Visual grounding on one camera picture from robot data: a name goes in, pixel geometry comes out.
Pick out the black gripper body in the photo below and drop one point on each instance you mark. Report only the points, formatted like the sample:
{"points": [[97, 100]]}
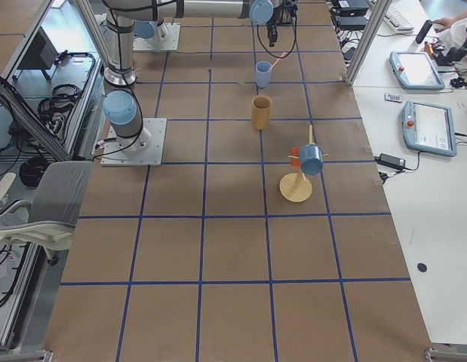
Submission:
{"points": [[271, 30]]}

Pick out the light blue plastic cup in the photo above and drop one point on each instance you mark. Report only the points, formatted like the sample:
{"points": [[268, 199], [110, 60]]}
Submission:
{"points": [[263, 70]]}

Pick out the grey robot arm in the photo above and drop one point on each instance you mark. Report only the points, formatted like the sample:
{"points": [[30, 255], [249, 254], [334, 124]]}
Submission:
{"points": [[151, 31], [172, 79]]}

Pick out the bamboo chopstick holder cup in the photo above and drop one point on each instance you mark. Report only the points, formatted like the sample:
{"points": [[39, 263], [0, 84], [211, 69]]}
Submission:
{"points": [[260, 112]]}

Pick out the person hand at desk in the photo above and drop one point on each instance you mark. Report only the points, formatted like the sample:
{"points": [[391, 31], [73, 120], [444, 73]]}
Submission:
{"points": [[442, 24]]}

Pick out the white keyboard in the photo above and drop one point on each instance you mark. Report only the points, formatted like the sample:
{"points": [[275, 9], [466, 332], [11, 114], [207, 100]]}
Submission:
{"points": [[397, 22]]}

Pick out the small white label card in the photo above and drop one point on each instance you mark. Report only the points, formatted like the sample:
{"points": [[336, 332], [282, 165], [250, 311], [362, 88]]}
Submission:
{"points": [[394, 98]]}

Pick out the upper teach pendant tablet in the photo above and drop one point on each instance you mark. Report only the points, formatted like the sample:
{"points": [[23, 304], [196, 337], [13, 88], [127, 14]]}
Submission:
{"points": [[415, 71]]}

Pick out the teach pendant tablet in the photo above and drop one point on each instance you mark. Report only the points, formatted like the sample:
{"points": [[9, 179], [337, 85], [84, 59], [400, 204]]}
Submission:
{"points": [[415, 71], [429, 128]]}

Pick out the orange red mug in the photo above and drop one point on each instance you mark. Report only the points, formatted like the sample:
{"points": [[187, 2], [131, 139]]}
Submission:
{"points": [[295, 157]]}

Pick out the blue mug on tree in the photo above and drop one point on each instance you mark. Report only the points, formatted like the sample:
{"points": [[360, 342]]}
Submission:
{"points": [[311, 159]]}

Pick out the wooden mug tree stand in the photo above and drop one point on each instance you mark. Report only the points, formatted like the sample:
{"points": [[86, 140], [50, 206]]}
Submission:
{"points": [[297, 187]]}

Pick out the black power brick on desk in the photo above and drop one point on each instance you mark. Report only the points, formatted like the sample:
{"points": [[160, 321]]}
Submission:
{"points": [[391, 161]]}

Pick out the lower teach pendant tablet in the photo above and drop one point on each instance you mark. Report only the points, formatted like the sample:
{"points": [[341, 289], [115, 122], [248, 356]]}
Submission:
{"points": [[429, 128]]}

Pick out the black monitor on floor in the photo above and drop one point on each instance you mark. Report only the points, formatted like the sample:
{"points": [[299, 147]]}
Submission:
{"points": [[40, 55]]}

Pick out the black round desk cap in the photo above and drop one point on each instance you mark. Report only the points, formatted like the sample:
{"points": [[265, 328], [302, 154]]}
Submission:
{"points": [[422, 267]]}

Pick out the grey office chair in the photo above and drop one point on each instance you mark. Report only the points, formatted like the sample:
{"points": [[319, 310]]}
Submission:
{"points": [[49, 219]]}

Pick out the aluminium frame post right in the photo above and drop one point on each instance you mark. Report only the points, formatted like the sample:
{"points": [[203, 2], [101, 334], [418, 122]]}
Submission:
{"points": [[370, 31]]}

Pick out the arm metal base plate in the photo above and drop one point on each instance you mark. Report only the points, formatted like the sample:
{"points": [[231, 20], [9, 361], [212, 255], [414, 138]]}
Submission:
{"points": [[170, 44], [145, 150]]}

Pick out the aluminium frame rail left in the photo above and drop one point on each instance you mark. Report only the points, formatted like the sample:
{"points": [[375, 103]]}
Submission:
{"points": [[25, 117]]}

